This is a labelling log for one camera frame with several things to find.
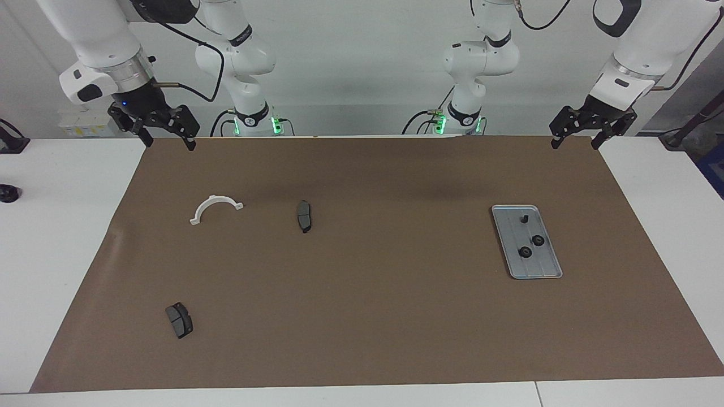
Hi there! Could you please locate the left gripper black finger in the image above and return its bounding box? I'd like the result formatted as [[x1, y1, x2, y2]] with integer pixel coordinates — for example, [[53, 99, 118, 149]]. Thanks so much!
[[551, 106, 579, 149], [592, 122, 623, 150]]

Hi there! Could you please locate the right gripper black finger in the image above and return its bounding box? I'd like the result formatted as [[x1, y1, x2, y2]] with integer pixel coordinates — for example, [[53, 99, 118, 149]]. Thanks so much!
[[131, 116, 154, 148], [173, 105, 200, 150]]

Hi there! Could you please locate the silver metal tray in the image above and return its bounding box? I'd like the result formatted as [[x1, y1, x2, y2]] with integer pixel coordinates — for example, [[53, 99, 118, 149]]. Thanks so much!
[[491, 205, 563, 280]]

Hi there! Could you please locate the black metal stand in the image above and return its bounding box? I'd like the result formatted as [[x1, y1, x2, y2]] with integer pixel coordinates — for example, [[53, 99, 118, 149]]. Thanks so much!
[[659, 90, 724, 151]]

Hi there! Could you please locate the blue crate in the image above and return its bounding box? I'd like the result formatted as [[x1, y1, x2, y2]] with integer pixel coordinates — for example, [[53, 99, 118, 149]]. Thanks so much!
[[697, 144, 724, 200]]

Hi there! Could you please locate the black table clamp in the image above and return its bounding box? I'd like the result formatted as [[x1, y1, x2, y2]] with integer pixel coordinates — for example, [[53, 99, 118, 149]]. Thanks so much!
[[0, 119, 30, 154]]

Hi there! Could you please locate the short grey brake pad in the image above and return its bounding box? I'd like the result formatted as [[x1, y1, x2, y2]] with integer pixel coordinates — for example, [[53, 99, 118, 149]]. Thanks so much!
[[165, 302, 194, 339]]

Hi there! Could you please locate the brown table mat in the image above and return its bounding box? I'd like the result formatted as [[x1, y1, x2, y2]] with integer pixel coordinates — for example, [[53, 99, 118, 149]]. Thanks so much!
[[29, 136, 724, 393]]

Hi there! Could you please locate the black base cable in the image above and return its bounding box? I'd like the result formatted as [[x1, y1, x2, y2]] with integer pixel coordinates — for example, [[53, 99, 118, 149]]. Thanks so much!
[[402, 85, 456, 135], [210, 110, 235, 137]]

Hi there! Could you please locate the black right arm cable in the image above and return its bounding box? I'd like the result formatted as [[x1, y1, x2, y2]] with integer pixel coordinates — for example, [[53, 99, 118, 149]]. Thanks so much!
[[150, 0, 226, 103]]

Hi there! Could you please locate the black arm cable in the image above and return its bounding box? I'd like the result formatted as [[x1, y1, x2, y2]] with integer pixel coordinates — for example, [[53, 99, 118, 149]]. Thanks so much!
[[150, 0, 226, 103], [512, 0, 714, 91]]

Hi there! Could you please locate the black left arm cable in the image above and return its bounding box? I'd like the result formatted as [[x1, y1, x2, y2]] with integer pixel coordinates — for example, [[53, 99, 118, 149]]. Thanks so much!
[[512, 0, 714, 91]]

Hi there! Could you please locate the white curved plastic bracket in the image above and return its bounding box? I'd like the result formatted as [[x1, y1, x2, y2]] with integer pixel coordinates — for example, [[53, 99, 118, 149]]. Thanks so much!
[[189, 194, 244, 226]]

